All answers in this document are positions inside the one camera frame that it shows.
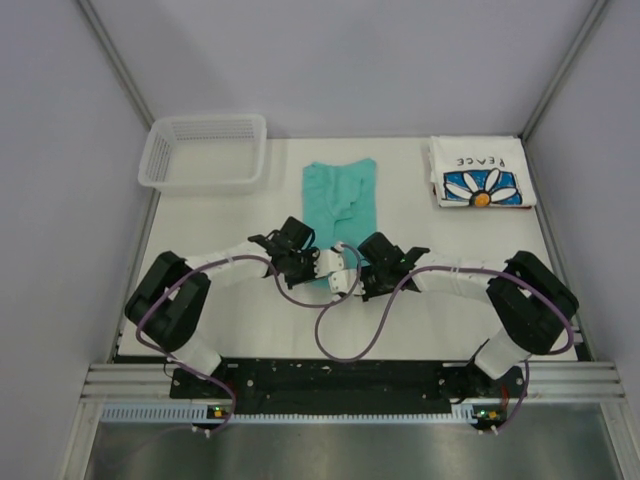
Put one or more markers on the white slotted cable duct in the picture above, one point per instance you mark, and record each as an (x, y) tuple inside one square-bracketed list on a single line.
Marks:
[(209, 415)]

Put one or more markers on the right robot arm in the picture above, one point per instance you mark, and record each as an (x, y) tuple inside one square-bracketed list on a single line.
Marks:
[(533, 306)]

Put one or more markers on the teal t-shirt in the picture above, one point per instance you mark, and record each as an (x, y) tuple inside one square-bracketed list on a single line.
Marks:
[(339, 202)]

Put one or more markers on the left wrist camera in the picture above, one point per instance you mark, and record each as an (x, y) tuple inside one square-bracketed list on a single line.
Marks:
[(328, 261)]

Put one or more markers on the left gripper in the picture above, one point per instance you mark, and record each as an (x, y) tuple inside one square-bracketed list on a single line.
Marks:
[(309, 254)]

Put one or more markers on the white plastic basket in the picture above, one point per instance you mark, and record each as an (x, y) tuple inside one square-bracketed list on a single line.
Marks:
[(202, 155)]

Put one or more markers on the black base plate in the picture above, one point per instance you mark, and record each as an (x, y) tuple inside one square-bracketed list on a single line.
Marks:
[(323, 387)]

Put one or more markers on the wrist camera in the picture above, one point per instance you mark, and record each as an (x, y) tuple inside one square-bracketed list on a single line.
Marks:
[(345, 281), (328, 261)]

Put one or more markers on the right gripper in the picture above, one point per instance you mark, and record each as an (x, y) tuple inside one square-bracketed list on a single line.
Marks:
[(367, 291)]

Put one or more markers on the white flower print t-shirt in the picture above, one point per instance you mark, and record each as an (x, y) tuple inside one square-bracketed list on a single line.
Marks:
[(480, 172)]

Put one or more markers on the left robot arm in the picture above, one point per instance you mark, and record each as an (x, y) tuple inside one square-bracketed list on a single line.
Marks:
[(168, 302)]

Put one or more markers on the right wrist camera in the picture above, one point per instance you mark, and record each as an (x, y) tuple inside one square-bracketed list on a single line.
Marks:
[(345, 281)]

